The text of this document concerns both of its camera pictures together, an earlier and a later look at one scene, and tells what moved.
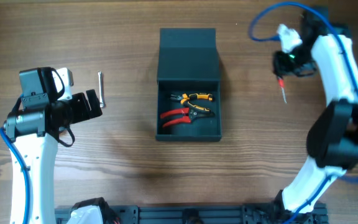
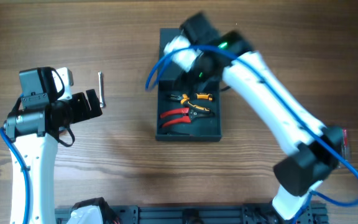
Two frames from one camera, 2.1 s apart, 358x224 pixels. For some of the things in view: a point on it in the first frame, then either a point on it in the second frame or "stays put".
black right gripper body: x=281 y=66 -> x=175 y=78
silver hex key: x=101 y=99 stays put
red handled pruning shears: x=188 y=115 stays put
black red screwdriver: x=281 y=83 -> x=171 y=132
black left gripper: x=81 y=106 stays put
